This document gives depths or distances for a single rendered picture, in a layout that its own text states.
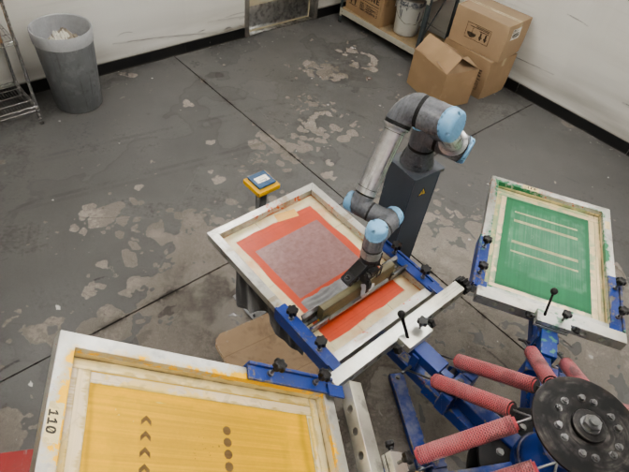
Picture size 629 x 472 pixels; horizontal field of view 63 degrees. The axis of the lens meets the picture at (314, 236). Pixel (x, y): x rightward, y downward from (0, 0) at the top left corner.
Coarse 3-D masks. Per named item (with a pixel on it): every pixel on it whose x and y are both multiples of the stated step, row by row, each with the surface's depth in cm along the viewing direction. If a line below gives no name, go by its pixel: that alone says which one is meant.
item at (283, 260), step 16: (272, 224) 227; (256, 240) 219; (272, 240) 220; (288, 240) 221; (256, 256) 213; (272, 256) 214; (288, 256) 215; (304, 256) 216; (272, 272) 208; (288, 272) 209; (304, 272) 210; (320, 272) 211; (288, 288) 203; (304, 288) 204; (320, 288) 205; (336, 320) 195; (352, 320) 196; (336, 336) 190
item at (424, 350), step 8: (424, 344) 182; (416, 352) 180; (424, 352) 179; (432, 352) 180; (424, 360) 178; (432, 360) 178; (440, 360) 178; (424, 368) 180; (432, 368) 176; (440, 368) 176
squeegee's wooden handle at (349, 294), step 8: (384, 264) 203; (392, 264) 204; (384, 272) 201; (392, 272) 207; (376, 280) 201; (352, 288) 193; (360, 288) 196; (336, 296) 190; (344, 296) 190; (352, 296) 195; (320, 304) 187; (328, 304) 187; (336, 304) 189; (344, 304) 195; (320, 312) 187; (328, 312) 188
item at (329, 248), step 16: (304, 208) 236; (288, 224) 228; (304, 224) 229; (320, 224) 230; (304, 240) 222; (320, 240) 223; (336, 240) 224; (320, 256) 217; (336, 256) 218; (352, 256) 219; (336, 272) 212; (384, 288) 208; (400, 288) 209; (368, 304) 202; (384, 304) 203
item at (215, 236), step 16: (304, 192) 239; (320, 192) 240; (272, 208) 229; (336, 208) 233; (240, 224) 220; (352, 224) 227; (224, 240) 213; (224, 256) 210; (384, 256) 218; (240, 272) 204; (256, 288) 198; (272, 304) 193; (416, 304) 200; (384, 320) 193; (368, 336) 187; (336, 352) 182; (352, 352) 183
